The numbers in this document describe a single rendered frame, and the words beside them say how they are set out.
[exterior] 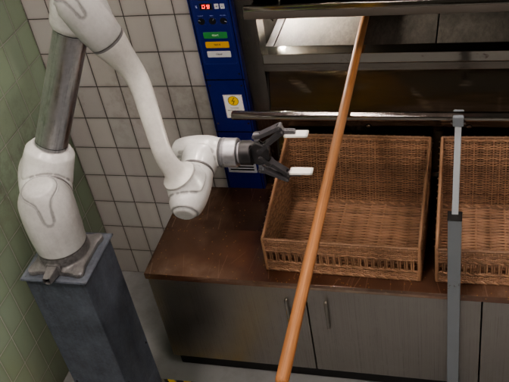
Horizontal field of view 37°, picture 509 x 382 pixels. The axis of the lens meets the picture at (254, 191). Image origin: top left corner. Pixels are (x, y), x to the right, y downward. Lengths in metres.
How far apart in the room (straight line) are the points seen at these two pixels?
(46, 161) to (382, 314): 1.26
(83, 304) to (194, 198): 0.50
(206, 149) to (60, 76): 0.47
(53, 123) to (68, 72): 0.17
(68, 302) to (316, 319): 0.93
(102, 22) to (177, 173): 0.46
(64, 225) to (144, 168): 1.09
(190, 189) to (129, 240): 1.50
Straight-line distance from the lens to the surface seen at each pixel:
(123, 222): 3.56
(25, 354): 3.16
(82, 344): 2.56
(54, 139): 2.35
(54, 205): 2.22
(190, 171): 2.17
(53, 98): 2.29
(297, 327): 1.75
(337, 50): 2.76
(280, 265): 2.74
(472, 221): 2.88
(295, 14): 2.53
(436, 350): 2.87
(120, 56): 2.07
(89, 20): 2.01
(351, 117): 2.42
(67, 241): 2.28
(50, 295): 2.42
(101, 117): 3.20
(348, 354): 2.96
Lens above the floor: 2.51
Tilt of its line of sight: 38 degrees down
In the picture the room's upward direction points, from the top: 11 degrees counter-clockwise
